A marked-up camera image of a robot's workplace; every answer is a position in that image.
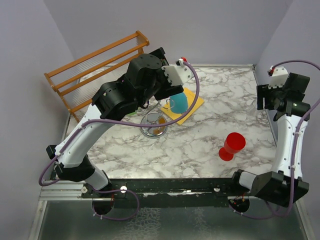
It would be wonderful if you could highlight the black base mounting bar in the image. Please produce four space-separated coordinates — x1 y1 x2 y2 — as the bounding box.
49 172 258 210

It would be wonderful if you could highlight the blue plastic wine glass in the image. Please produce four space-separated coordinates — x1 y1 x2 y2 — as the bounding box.
169 92 188 114

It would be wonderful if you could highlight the purple cable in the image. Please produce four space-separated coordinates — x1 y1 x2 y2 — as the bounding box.
38 62 200 221
232 59 320 220

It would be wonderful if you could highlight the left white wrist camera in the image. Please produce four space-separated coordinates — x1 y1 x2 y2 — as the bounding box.
161 57 194 86

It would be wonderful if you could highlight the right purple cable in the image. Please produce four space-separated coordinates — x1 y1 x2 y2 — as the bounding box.
232 59 320 220

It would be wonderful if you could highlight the wooden shelf rack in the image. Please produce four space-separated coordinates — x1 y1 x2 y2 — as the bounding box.
44 30 150 122

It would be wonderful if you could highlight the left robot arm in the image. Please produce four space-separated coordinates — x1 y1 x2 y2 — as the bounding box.
48 47 183 198

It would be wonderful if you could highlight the yellow paper booklet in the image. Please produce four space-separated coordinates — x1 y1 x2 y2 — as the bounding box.
161 87 205 126

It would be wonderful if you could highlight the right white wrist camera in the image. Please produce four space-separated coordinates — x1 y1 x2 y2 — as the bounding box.
268 66 289 89

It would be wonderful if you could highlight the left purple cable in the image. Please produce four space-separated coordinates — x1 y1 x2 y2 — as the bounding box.
38 62 200 221

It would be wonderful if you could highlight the chrome wine glass rack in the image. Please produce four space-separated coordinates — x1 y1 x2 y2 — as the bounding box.
140 98 170 139

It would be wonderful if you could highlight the red plastic wine glass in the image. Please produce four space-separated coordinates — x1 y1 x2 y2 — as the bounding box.
218 132 246 162

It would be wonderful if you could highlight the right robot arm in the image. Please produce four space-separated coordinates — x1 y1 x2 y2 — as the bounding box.
229 66 311 208

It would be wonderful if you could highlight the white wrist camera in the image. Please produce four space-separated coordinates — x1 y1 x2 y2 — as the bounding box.
161 57 194 86
268 66 289 89

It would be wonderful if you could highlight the green plastic wine glass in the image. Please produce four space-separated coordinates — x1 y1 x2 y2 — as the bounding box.
127 111 138 116

